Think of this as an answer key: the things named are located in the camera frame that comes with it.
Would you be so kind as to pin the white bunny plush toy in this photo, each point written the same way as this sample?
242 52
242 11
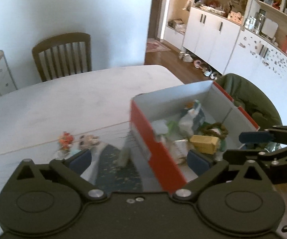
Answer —
88 141

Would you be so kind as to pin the green plastic item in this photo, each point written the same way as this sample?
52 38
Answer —
172 127

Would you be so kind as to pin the white cabinet wall unit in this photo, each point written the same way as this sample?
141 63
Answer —
236 36

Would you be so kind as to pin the dark green jacket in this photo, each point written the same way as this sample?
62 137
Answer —
250 98

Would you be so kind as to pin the red patterned doormat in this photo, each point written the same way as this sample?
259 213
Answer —
155 46

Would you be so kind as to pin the yellow small carton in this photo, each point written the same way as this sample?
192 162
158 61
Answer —
205 144

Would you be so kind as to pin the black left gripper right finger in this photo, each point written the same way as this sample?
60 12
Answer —
234 178

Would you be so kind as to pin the teal oval plastic case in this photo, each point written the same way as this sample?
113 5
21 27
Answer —
73 152

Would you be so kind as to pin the red dragon keychain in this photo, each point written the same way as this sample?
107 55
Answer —
65 141

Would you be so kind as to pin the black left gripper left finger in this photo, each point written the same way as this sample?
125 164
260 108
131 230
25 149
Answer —
58 180

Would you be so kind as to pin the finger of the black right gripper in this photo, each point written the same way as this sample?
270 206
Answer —
248 154
277 134

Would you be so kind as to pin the red and white cardboard box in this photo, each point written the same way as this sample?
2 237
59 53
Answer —
154 119

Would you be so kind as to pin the silver foil packet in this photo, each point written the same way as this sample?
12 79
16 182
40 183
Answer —
182 147

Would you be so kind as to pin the dark wooden chair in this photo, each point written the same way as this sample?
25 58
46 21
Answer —
63 55

